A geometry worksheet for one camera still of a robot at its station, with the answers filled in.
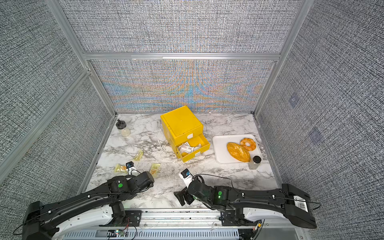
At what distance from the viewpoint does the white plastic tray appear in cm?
95

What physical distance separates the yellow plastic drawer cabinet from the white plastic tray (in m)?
0.13

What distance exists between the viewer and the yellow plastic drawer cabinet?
833 millimetres
